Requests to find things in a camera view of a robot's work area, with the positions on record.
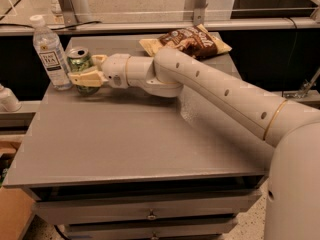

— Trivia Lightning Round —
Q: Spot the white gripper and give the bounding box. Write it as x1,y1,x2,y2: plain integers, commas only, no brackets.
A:
68,54,130,89

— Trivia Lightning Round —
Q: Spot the green soda can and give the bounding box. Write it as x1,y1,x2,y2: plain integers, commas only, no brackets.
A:
67,46,99,96

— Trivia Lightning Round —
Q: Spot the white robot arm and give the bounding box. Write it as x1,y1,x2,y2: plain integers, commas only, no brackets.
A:
69,47,320,240

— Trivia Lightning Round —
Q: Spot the clear plastic water bottle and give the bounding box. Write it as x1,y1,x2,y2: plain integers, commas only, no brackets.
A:
30,15,72,90

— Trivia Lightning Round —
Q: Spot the white pipe at left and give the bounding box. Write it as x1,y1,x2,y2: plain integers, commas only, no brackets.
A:
0,84,22,112

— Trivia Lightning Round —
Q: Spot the grey drawer cabinet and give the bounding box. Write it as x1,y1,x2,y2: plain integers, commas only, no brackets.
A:
2,32,288,240

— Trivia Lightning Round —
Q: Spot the brown chip bag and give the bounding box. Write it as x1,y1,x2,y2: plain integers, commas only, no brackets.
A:
139,24,232,59

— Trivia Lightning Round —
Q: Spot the upper grey drawer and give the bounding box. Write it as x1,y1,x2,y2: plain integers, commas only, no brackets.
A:
33,190,261,224

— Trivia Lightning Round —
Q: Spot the grey drawer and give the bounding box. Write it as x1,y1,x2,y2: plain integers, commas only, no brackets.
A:
66,217,237,240
33,190,261,224

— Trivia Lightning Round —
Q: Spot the cardboard box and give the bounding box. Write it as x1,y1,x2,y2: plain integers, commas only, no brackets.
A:
0,141,33,240

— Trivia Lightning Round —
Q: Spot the lower grey drawer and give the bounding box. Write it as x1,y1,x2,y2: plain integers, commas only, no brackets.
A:
66,217,237,240

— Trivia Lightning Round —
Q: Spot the metal railing frame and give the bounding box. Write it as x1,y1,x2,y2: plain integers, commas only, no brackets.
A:
0,0,320,35

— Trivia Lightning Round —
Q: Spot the black cable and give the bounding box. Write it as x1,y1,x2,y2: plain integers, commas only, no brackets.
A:
0,20,103,31

